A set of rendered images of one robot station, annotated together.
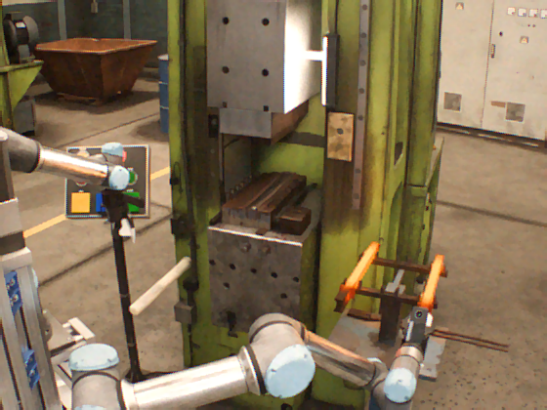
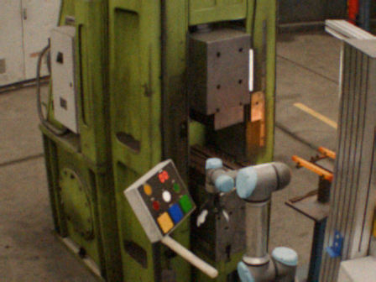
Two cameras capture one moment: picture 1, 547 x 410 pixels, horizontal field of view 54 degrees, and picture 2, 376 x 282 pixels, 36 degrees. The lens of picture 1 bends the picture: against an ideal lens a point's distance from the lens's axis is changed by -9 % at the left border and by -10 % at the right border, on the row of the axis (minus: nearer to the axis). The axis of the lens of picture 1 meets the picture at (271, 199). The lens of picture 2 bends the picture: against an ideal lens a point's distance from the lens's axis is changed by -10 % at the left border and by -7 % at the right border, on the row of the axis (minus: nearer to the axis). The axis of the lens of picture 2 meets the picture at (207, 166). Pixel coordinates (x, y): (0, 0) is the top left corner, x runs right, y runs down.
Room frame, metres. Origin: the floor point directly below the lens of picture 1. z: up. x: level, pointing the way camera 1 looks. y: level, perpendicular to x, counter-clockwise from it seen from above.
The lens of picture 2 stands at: (0.59, 2.82, 2.54)
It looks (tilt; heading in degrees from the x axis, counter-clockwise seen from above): 26 degrees down; 300
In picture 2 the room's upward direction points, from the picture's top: straight up
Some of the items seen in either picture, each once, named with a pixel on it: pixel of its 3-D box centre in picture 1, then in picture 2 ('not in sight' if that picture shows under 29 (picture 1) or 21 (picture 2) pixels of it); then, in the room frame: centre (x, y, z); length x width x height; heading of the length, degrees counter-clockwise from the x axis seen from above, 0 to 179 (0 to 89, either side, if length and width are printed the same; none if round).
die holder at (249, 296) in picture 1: (278, 257); (211, 201); (2.21, -0.04, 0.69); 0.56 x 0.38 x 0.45; 159
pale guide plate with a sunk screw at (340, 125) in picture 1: (340, 136); (255, 106); (2.04, -0.25, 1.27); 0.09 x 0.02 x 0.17; 69
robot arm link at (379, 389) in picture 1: (394, 403); not in sight; (1.13, -0.33, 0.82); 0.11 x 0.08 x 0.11; 16
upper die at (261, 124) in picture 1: (267, 109); (204, 106); (2.22, 0.02, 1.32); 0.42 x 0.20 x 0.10; 159
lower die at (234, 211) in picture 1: (266, 196); (205, 164); (2.22, 0.02, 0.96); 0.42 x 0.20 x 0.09; 159
